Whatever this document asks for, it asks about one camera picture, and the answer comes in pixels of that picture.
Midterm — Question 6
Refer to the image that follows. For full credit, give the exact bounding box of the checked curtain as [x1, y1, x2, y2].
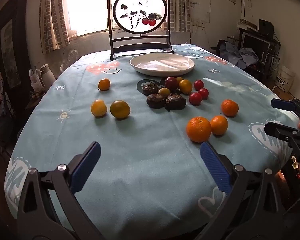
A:
[162, 0, 192, 33]
[39, 0, 70, 54]

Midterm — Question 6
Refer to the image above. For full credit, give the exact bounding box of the black framed monitor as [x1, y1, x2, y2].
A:
[241, 34, 270, 55]

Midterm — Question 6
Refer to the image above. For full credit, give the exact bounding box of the white jug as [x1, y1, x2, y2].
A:
[37, 64, 56, 90]

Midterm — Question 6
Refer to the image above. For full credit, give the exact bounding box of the black speaker box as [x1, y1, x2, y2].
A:
[258, 19, 275, 37]

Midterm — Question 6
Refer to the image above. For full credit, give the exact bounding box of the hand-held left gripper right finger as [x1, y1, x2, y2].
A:
[200, 141, 284, 240]

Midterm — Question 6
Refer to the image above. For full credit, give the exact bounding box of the white plastic bag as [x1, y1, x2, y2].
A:
[29, 68, 44, 94]

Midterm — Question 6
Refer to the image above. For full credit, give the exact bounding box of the bright window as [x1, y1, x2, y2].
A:
[62, 0, 170, 37]

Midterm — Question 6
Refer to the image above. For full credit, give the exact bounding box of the dark brown wrinkled fruit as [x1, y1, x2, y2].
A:
[142, 83, 159, 96]
[165, 94, 187, 110]
[146, 93, 167, 110]

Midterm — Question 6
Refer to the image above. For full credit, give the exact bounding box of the dark red plum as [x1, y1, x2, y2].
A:
[164, 76, 179, 92]

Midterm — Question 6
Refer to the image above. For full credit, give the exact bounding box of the black hat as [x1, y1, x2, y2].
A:
[210, 40, 228, 54]

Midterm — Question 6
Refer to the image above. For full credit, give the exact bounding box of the white oval plate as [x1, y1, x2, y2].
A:
[129, 52, 195, 77]

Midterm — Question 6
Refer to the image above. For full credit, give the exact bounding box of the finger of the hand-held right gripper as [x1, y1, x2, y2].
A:
[271, 98, 300, 117]
[264, 121, 300, 148]

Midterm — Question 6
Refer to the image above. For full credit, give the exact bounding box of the dark wooden painted table screen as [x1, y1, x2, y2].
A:
[107, 0, 175, 62]

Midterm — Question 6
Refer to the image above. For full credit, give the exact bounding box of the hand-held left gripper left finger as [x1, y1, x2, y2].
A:
[16, 141, 102, 240]

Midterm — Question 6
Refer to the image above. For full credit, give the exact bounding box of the small orange-yellow tangerine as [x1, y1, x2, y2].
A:
[98, 78, 111, 91]

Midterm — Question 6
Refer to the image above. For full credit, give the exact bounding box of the dark framed wall picture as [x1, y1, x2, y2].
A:
[0, 0, 32, 98]

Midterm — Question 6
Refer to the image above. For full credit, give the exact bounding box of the white flat device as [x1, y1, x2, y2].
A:
[237, 19, 259, 29]

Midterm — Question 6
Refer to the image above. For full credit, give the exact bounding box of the large orange mandarin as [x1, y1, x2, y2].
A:
[186, 116, 212, 143]

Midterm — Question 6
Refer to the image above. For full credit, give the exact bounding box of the blue clothes pile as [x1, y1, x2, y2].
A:
[220, 41, 259, 69]

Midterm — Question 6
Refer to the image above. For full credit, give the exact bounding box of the green-yellow tangerine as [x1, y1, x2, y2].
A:
[110, 100, 131, 119]

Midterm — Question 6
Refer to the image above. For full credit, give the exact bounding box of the yellow tangerine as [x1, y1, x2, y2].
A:
[91, 99, 108, 117]
[178, 79, 193, 95]

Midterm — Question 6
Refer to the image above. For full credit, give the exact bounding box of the white plastic bucket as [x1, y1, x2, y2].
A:
[276, 65, 296, 93]

